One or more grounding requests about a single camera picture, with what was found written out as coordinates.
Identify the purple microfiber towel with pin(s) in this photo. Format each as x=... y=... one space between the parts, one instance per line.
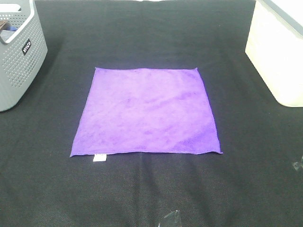
x=146 y=110

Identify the white towel care label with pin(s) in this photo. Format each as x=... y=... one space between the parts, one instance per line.
x=99 y=158

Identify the white plastic storage box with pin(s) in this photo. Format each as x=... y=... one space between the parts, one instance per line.
x=275 y=48

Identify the grey perforated plastic basket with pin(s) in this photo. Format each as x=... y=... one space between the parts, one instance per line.
x=23 y=53

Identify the clear tape piece right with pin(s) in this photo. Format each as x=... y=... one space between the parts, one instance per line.
x=298 y=165

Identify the cloths inside grey basket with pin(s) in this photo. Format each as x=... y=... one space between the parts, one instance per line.
x=6 y=30

